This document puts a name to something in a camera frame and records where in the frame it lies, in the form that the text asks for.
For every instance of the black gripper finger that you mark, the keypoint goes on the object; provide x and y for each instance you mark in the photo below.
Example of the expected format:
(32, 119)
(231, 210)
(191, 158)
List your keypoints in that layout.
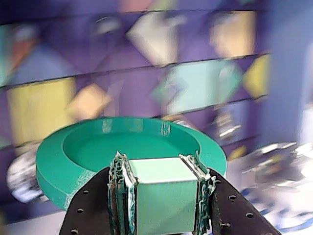
(90, 208)
(232, 210)

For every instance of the green round bowl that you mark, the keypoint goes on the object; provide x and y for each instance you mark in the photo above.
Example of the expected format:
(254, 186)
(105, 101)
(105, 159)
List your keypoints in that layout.
(97, 147)

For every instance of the steel toy pot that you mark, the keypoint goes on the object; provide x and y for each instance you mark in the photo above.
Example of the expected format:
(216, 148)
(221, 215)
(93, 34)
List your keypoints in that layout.
(281, 156)

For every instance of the metal skimmer spoon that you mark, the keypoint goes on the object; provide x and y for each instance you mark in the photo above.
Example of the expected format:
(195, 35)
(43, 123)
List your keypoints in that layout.
(22, 181)

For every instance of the small metal spoon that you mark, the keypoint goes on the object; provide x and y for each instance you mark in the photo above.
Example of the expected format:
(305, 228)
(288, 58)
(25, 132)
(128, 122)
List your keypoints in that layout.
(230, 124)

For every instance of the blue toy kitchen unit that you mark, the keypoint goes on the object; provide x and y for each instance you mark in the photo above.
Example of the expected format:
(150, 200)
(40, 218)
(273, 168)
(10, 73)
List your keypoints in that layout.
(122, 73)

